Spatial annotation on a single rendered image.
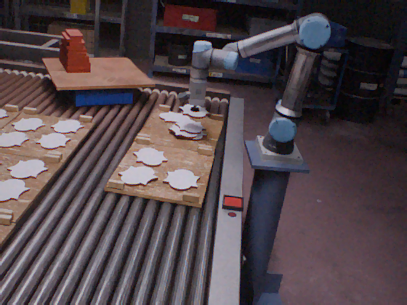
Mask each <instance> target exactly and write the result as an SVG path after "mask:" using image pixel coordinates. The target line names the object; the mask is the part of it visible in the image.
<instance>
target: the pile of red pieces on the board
mask: <svg viewBox="0 0 407 305"><path fill-rule="evenodd" d="M62 36H63V38H61V42H62V44H60V46H61V49H60V53H59V58H60V63H61V64H62V66H63V67H64V69H65V70H66V71H67V73H91V63H90V61H89V55H88V54H87V53H86V47H85V46H86V43H85V41H84V40H82V39H84V36H83V35H82V34H81V33H80V32H79V30H65V33H62Z"/></svg>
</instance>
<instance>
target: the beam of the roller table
mask: <svg viewBox="0 0 407 305"><path fill-rule="evenodd" d="M243 122H244V99H239V98H234V97H231V98H230V104H229V110H228V117H227V129H226V137H225V149H224V155H223V163H222V175H221V182H220V189H219V201H218V208H217V220H216V227H215V234H214V246H213V253H212V263H211V279H210V285H209V297H208V304H207V305H240V294H241V226H242V211H234V210H228V209H223V208H222V198H223V194H225V195H234V196H238V197H242V191H243ZM229 212H233V213H235V214H236V217H230V216H228V213H229Z"/></svg>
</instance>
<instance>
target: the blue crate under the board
mask: <svg viewBox="0 0 407 305"><path fill-rule="evenodd" d="M134 88H135V87H132V88H125V89H82V90H67V93H68V94H69V96H70V97H71V99H72V100H73V102H74V104H75V106H76V107H78V106H95V105H126V104H132V103H133V91H134Z"/></svg>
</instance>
